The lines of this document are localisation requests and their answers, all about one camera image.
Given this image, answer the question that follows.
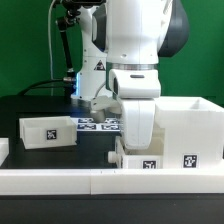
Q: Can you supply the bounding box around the black cable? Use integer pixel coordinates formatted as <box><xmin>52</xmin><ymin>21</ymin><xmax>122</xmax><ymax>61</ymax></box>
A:
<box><xmin>17</xmin><ymin>78</ymin><xmax>68</xmax><ymax>97</ymax></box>

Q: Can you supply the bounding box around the white left fence bar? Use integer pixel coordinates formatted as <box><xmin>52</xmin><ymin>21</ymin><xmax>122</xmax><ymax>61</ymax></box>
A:
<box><xmin>0</xmin><ymin>138</ymin><xmax>9</xmax><ymax>166</ymax></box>

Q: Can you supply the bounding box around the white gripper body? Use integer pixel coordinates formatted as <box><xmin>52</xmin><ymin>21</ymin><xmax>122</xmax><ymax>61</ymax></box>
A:
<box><xmin>121</xmin><ymin>99</ymin><xmax>155</xmax><ymax>150</ymax></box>

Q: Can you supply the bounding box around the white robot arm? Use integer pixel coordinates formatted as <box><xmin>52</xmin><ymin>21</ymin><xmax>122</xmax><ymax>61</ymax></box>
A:
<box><xmin>74</xmin><ymin>0</ymin><xmax>189</xmax><ymax>166</ymax></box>

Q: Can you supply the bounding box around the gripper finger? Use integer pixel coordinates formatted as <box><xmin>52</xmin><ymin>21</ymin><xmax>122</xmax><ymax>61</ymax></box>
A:
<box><xmin>108</xmin><ymin>151</ymin><xmax>119</xmax><ymax>163</ymax></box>

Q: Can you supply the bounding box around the white drawer box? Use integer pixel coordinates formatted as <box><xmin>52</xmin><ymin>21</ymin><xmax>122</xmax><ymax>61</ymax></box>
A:
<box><xmin>19</xmin><ymin>116</ymin><xmax>77</xmax><ymax>150</ymax></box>
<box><xmin>115</xmin><ymin>130</ymin><xmax>164</xmax><ymax>169</ymax></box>

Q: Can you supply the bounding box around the white front fence bar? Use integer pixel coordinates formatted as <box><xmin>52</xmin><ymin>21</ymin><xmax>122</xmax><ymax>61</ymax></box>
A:
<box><xmin>0</xmin><ymin>168</ymin><xmax>224</xmax><ymax>195</ymax></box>

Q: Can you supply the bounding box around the white front drawer box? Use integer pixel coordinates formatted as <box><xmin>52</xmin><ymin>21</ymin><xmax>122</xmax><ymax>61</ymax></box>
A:
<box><xmin>115</xmin><ymin>130</ymin><xmax>164</xmax><ymax>169</ymax></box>

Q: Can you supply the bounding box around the white fence bar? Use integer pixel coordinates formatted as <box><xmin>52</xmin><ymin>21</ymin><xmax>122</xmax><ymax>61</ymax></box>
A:
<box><xmin>0</xmin><ymin>138</ymin><xmax>9</xmax><ymax>166</ymax></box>
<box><xmin>0</xmin><ymin>168</ymin><xmax>224</xmax><ymax>195</ymax></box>

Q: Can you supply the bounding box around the paper sheet with markers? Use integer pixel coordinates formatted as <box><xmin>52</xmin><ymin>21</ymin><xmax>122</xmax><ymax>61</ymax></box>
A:
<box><xmin>72</xmin><ymin>118</ymin><xmax>120</xmax><ymax>132</ymax></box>

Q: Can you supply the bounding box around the white cable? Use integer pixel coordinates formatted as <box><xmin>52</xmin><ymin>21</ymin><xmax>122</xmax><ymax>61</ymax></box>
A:
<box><xmin>47</xmin><ymin>0</ymin><xmax>58</xmax><ymax>80</ymax></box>

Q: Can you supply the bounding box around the white drawer cabinet frame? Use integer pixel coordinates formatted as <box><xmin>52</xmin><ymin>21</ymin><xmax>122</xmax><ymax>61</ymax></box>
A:
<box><xmin>155</xmin><ymin>97</ymin><xmax>224</xmax><ymax>169</ymax></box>

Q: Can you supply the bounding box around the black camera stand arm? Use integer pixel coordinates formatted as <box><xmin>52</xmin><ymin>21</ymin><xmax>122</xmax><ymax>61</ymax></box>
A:
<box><xmin>56</xmin><ymin>0</ymin><xmax>83</xmax><ymax>99</ymax></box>

